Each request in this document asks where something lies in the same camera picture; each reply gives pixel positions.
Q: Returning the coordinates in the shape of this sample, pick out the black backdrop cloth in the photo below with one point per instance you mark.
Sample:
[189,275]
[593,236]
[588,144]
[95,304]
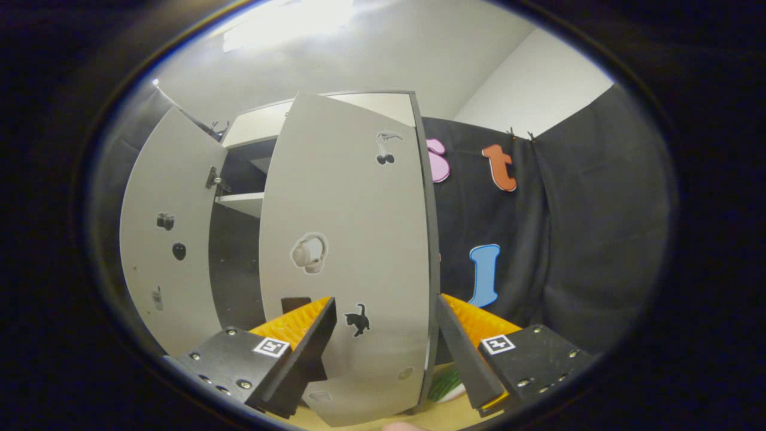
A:
[598,239]

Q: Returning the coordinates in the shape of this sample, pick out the white cabinet shelf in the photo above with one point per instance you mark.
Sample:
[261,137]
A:
[242,203]

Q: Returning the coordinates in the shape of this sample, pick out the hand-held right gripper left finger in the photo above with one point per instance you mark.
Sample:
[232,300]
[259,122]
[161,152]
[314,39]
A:
[299,365]

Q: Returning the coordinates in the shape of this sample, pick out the white door with headphone sticker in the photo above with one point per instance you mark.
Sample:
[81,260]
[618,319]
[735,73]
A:
[359,209]

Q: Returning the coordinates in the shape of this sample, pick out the white door with camera sticker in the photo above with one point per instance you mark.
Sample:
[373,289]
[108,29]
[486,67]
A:
[170,275]

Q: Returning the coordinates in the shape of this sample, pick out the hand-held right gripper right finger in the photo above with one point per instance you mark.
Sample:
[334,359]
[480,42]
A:
[470,365]

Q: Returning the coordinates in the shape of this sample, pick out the green striped object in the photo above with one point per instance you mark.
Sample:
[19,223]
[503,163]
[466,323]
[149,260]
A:
[446,386]

